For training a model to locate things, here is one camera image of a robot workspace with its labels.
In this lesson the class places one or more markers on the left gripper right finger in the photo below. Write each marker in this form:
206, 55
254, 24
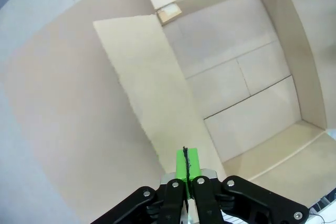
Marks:
236, 195

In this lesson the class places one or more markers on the brown cardboard box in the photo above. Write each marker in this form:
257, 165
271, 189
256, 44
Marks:
236, 77

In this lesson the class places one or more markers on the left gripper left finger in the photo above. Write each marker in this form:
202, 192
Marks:
168, 203

